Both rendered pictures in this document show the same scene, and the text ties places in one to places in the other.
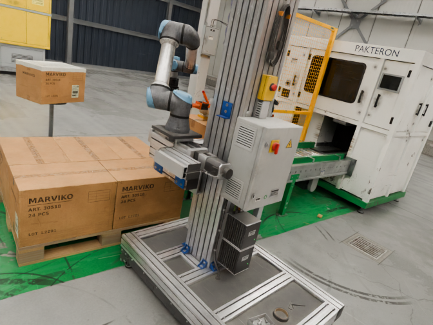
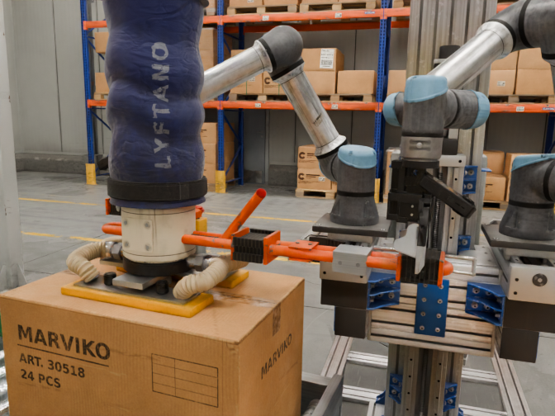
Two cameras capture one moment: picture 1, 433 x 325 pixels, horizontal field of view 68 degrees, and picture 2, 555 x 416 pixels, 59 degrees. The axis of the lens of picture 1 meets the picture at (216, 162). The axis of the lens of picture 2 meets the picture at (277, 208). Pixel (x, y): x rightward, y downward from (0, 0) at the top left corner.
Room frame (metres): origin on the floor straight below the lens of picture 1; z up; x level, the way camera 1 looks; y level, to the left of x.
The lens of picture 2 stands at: (3.14, 1.17, 1.36)
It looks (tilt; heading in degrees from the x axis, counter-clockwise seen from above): 11 degrees down; 243
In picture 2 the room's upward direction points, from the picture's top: 1 degrees clockwise
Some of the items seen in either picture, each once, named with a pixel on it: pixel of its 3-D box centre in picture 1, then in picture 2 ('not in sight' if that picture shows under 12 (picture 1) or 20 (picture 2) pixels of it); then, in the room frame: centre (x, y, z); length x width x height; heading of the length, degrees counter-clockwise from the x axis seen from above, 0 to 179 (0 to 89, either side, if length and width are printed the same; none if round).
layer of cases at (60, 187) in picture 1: (91, 178); not in sight; (2.42, 0.99, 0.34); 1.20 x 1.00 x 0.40; 132
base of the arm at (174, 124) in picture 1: (178, 122); (528, 217); (1.89, 0.27, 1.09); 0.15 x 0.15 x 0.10
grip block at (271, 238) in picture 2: (202, 105); (256, 245); (2.72, 0.22, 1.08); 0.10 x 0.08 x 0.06; 42
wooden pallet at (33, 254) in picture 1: (89, 207); not in sight; (2.42, 0.99, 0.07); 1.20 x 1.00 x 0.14; 132
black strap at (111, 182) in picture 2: not in sight; (158, 185); (2.88, 0.04, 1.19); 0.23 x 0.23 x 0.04
